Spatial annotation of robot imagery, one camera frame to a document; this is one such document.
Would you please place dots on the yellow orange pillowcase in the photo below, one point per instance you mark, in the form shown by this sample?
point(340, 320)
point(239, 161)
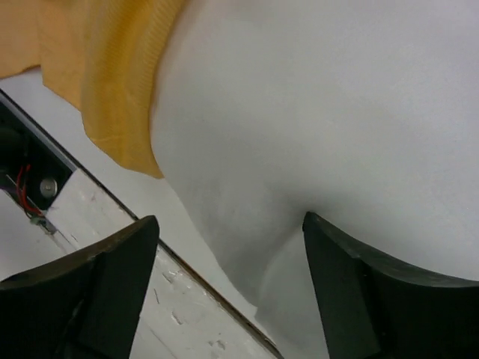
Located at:
point(102, 58)

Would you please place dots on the white pillow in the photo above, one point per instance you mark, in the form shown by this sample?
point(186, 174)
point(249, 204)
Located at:
point(364, 112)

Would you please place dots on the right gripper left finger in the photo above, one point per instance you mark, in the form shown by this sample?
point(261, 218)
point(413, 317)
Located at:
point(86, 304)

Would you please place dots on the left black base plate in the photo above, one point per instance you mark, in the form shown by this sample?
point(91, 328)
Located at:
point(34, 166)

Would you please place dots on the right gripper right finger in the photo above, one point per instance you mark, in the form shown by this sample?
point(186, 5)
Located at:
point(373, 305)

